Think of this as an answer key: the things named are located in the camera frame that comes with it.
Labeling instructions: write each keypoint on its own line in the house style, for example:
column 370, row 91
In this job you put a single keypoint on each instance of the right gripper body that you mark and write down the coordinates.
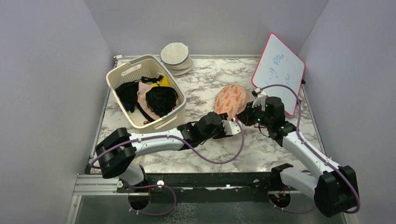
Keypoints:
column 255, row 115

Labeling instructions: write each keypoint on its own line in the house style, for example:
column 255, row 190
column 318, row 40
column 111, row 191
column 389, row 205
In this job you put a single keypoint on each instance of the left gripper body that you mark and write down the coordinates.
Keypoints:
column 219, row 132

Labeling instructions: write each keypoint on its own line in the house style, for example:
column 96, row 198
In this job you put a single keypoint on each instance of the peach patterned mesh laundry bag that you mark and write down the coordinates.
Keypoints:
column 232, row 100

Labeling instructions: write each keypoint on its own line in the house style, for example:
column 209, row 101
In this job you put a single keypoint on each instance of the cream plastic laundry basket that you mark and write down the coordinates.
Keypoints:
column 146, row 66

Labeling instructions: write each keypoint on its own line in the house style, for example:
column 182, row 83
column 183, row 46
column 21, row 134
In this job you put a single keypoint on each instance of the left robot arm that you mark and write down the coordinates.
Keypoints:
column 116, row 152

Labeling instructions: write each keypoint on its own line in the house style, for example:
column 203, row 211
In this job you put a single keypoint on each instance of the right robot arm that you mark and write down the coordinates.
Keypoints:
column 333, row 188

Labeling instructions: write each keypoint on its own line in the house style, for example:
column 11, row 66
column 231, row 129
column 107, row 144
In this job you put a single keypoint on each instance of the black lace garment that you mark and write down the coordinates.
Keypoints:
column 161, row 100

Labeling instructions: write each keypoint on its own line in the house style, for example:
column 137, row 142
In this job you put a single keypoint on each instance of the pink framed whiteboard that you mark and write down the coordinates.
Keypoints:
column 278, row 64

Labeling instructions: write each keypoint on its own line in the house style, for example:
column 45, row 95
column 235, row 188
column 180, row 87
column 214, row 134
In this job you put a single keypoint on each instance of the yellow garment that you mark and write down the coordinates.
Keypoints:
column 161, row 81

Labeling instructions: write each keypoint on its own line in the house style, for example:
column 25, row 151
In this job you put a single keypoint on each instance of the beige pink garment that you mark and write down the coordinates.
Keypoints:
column 143, row 107

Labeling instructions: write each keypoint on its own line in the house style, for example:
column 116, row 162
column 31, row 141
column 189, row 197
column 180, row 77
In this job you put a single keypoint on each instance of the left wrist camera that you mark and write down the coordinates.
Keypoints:
column 231, row 128

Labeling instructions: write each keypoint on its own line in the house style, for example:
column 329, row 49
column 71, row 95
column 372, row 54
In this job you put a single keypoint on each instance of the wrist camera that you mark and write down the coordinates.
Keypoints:
column 231, row 128
column 260, row 97

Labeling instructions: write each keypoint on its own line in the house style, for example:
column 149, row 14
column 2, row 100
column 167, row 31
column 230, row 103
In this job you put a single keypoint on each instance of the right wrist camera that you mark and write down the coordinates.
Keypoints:
column 260, row 97

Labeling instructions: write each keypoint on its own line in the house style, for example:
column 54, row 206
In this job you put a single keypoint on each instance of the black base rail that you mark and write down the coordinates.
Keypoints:
column 207, row 188

